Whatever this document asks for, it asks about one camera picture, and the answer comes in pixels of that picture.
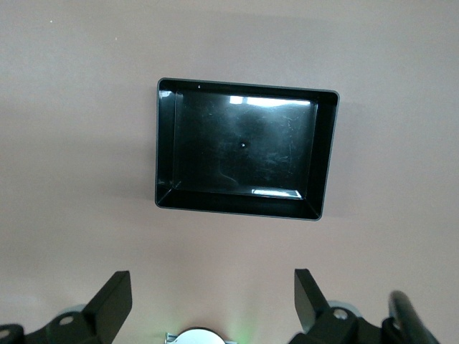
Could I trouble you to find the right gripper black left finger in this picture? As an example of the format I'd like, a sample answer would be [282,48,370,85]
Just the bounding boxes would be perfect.
[27,271,133,344]

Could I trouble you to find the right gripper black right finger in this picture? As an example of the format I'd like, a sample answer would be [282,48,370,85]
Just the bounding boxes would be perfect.
[290,268,387,344]

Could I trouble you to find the black plastic box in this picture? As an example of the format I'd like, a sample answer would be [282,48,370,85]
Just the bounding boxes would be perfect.
[153,77,341,223]

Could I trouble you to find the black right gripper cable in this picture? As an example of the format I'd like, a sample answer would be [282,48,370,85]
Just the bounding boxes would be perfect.
[382,290,435,344]

